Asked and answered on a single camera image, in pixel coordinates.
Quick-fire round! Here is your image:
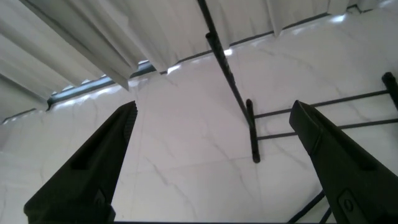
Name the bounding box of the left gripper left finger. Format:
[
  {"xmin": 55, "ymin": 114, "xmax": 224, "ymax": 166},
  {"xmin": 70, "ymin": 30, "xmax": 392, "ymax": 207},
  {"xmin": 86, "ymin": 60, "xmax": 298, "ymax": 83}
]
[{"xmin": 24, "ymin": 100, "xmax": 139, "ymax": 223}]

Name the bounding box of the black clothes rack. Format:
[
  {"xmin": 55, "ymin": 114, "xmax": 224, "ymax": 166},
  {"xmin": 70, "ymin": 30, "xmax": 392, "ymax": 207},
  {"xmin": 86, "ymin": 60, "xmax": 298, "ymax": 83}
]
[{"xmin": 197, "ymin": 0, "xmax": 398, "ymax": 224}]

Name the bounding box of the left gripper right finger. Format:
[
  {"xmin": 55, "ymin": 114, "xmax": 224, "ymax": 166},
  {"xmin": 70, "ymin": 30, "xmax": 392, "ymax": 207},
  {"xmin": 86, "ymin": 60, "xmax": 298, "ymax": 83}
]
[{"xmin": 289, "ymin": 100, "xmax": 398, "ymax": 224}]

